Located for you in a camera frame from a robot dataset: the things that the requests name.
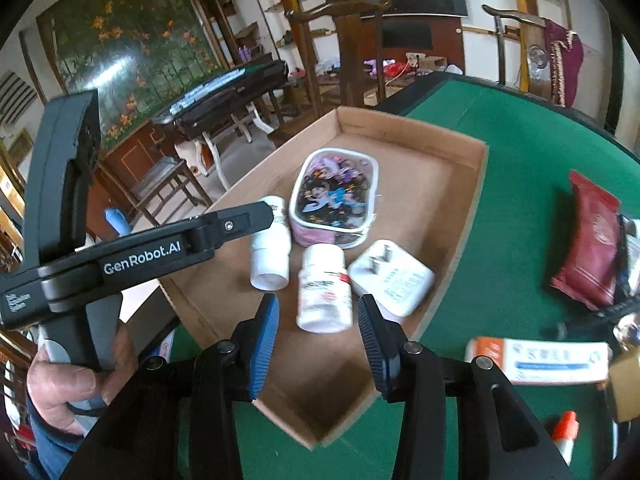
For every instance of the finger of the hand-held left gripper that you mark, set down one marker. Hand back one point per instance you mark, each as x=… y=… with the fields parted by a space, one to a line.
x=117 y=222
x=240 y=222

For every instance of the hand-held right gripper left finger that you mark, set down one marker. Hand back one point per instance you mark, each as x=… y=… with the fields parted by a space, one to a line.
x=262 y=350

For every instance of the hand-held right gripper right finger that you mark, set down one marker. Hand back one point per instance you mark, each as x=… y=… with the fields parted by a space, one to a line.
x=374 y=347

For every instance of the white pill bottle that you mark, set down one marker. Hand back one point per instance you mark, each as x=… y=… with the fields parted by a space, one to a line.
x=270 y=260

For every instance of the white bottle red label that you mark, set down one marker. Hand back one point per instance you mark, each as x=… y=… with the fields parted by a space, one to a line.
x=325 y=290

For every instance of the person's left forearm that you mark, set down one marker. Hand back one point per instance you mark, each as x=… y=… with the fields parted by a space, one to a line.
x=47 y=455

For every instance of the person's left hand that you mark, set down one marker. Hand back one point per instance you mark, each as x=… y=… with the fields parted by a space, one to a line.
x=55 y=385

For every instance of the white power adapter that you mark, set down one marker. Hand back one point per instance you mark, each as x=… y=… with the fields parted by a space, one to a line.
x=392 y=280

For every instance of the cartoon print pencil case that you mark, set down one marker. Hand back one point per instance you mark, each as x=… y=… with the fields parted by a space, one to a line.
x=332 y=200

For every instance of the dark mahjong table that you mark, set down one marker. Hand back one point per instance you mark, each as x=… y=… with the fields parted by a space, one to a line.
x=225 y=90

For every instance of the white orange medicine box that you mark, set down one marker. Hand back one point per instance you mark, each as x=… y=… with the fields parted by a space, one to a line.
x=540 y=360

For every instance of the glue bottle orange cap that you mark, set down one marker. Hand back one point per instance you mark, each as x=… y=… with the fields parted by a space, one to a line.
x=567 y=430

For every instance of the maroon snack packet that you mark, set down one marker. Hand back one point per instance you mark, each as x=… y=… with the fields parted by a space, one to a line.
x=592 y=240

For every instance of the small open cardboard box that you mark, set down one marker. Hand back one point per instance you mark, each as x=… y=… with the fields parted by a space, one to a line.
x=432 y=63

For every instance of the small black screen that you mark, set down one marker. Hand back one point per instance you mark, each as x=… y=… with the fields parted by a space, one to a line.
x=407 y=35

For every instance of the maroon fringed cloth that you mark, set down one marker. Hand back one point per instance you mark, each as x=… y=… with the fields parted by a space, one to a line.
x=565 y=60

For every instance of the flower wall painting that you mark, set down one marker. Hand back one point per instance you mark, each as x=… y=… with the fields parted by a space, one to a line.
x=125 y=35

